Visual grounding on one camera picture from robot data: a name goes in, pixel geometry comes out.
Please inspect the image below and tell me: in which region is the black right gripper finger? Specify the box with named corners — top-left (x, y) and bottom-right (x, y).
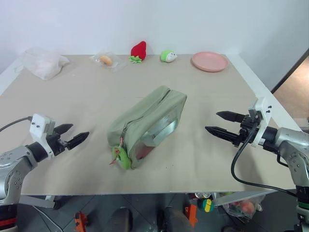
top-left (204, 126), bottom-right (242, 146)
top-left (215, 111), bottom-right (245, 123)

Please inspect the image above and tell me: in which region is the green and white plush toy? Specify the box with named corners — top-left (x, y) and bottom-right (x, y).
top-left (160, 49), bottom-right (178, 62)

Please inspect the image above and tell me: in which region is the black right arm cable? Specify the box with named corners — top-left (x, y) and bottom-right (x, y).
top-left (230, 120), bottom-right (299, 197)

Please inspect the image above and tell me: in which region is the clear bag of toy fruit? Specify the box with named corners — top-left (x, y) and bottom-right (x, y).
top-left (221, 194), bottom-right (266, 220)

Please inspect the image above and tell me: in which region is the orange doughnut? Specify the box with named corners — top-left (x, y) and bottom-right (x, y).
top-left (99, 55), bottom-right (114, 66)

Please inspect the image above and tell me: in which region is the green round zipper charm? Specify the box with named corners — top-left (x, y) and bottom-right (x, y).
top-left (109, 144), bottom-right (131, 171)

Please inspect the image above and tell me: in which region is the white crumpled plastic bag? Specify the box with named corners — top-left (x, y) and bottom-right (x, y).
top-left (14, 46), bottom-right (71, 81)

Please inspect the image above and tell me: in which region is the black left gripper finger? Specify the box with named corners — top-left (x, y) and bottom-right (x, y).
top-left (53, 123), bottom-right (74, 134)
top-left (68, 131), bottom-right (90, 150)

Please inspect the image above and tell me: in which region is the white table leg bracket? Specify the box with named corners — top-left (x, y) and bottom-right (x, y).
top-left (212, 189), bottom-right (279, 206)
top-left (20, 195), bottom-right (61, 211)

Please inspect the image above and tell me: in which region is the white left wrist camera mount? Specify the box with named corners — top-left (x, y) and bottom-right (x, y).
top-left (29, 113), bottom-right (57, 159)

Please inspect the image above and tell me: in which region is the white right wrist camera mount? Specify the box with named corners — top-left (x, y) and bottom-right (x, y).
top-left (248, 97), bottom-right (274, 148)

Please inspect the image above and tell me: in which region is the orange and black tool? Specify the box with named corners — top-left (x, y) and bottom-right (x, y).
top-left (184, 203), bottom-right (199, 228)
top-left (73, 211), bottom-right (89, 232)

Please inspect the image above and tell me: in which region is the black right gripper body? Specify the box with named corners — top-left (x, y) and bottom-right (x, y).
top-left (238, 113), bottom-right (261, 147)

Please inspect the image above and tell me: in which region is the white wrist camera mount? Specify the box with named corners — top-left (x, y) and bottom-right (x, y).
top-left (248, 97), bottom-right (274, 148)
top-left (29, 113), bottom-right (57, 159)

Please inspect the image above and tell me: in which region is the green zippered pouch bag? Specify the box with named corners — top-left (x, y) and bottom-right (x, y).
top-left (107, 85), bottom-right (188, 171)

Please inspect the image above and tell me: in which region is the pink round plate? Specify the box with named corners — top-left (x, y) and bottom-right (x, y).
top-left (192, 51), bottom-right (229, 73)

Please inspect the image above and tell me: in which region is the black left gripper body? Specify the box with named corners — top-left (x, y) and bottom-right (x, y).
top-left (46, 131), bottom-right (70, 157)

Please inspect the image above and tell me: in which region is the bagged orange bread toy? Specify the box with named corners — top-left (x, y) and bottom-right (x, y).
top-left (90, 51), bottom-right (127, 73)

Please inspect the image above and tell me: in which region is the red strawberry plush toy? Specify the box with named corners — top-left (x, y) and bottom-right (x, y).
top-left (128, 41), bottom-right (148, 65)

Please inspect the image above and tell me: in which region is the grey left arm cable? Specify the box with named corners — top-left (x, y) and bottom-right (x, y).
top-left (0, 116), bottom-right (33, 132)

